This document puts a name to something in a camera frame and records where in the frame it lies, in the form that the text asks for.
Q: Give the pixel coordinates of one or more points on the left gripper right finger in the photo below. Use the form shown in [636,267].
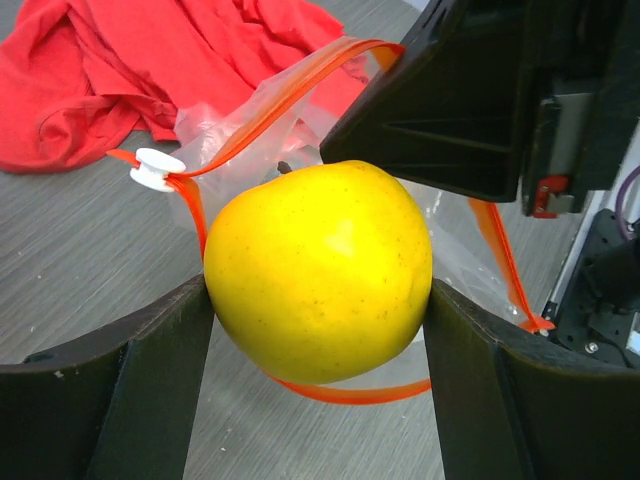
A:
[512,405]

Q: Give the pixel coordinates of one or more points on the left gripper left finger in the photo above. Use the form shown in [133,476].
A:
[116,403]

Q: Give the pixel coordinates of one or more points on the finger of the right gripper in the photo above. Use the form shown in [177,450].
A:
[442,115]

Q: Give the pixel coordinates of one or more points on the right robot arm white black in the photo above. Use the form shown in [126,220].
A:
[597,294]

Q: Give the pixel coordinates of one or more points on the red cloth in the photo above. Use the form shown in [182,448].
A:
[77,77]

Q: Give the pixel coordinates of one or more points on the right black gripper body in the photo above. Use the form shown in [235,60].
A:
[580,80]

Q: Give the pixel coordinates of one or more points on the yellow lemon fruit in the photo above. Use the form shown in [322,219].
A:
[322,274]

